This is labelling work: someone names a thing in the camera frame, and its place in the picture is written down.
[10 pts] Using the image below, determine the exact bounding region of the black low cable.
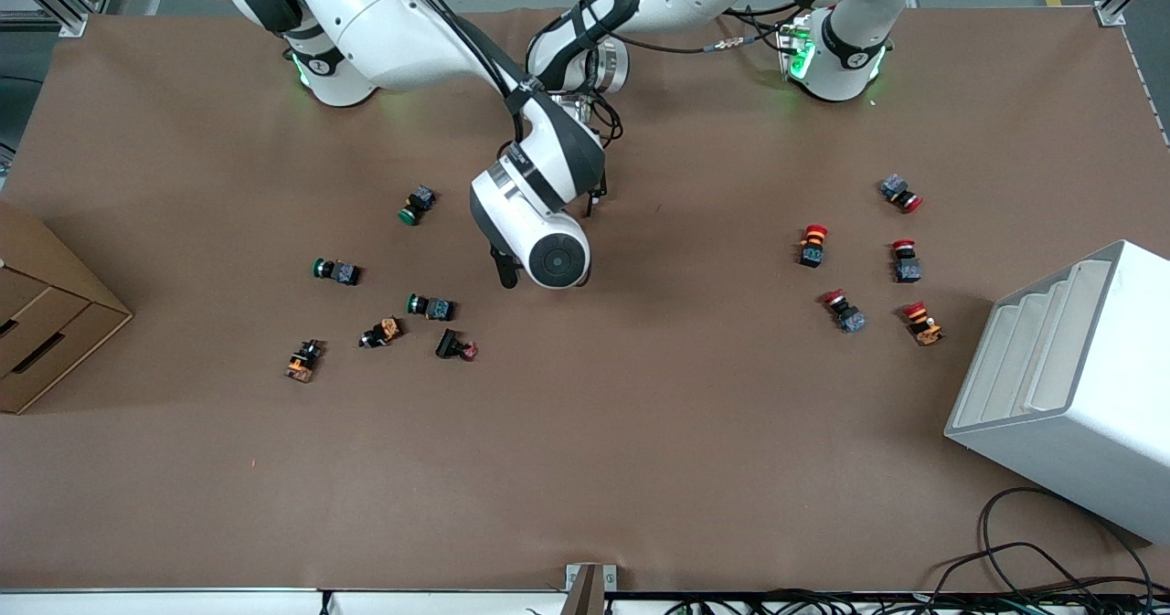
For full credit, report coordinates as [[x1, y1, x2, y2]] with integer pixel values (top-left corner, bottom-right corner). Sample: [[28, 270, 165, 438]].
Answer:
[[923, 542, 1098, 598]]

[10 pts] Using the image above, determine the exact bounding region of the black left base cable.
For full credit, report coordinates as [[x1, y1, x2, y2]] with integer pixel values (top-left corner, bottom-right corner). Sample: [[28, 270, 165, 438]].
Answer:
[[727, 3, 798, 40]]

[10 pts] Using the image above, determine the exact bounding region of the metal table bracket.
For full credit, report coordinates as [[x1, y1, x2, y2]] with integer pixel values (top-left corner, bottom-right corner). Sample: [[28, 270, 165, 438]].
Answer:
[[565, 563, 617, 615]]

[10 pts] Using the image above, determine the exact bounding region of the black cable bundle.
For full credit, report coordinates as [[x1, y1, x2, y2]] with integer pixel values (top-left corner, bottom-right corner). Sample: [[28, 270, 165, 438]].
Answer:
[[631, 588, 1170, 615]]

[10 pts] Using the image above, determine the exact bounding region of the white stepped rack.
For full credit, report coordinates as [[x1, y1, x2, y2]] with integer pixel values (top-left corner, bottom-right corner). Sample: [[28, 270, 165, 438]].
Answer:
[[944, 239, 1170, 545]]

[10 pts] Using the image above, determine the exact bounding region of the black push button orange block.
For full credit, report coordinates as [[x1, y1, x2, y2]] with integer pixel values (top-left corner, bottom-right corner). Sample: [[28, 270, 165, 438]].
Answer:
[[284, 339, 325, 384], [359, 317, 404, 349]]

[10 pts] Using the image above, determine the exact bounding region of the red push button orange block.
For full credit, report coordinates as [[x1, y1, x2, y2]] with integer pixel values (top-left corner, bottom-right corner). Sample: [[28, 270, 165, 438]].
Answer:
[[798, 224, 830, 269], [901, 301, 945, 347]]

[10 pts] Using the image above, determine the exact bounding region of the white table edge rail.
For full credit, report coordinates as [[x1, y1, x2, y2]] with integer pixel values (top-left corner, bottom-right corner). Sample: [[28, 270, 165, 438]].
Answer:
[[0, 588, 568, 615]]

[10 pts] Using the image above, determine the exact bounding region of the black push button red block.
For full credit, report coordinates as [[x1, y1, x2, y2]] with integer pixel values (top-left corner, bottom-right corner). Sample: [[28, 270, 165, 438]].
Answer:
[[435, 328, 478, 362]]

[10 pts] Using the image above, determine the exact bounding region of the brown cardboard box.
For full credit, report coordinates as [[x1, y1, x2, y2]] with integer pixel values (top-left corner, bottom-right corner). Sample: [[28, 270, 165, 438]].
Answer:
[[0, 199, 134, 415]]

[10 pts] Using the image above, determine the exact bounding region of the black looped cable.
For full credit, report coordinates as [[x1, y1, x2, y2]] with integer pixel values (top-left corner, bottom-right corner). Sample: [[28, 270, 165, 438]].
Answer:
[[978, 487, 1157, 598]]

